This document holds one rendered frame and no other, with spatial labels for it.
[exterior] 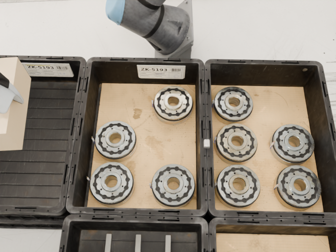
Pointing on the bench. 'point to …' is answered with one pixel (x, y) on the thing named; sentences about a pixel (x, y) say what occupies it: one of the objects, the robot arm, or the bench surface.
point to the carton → (12, 140)
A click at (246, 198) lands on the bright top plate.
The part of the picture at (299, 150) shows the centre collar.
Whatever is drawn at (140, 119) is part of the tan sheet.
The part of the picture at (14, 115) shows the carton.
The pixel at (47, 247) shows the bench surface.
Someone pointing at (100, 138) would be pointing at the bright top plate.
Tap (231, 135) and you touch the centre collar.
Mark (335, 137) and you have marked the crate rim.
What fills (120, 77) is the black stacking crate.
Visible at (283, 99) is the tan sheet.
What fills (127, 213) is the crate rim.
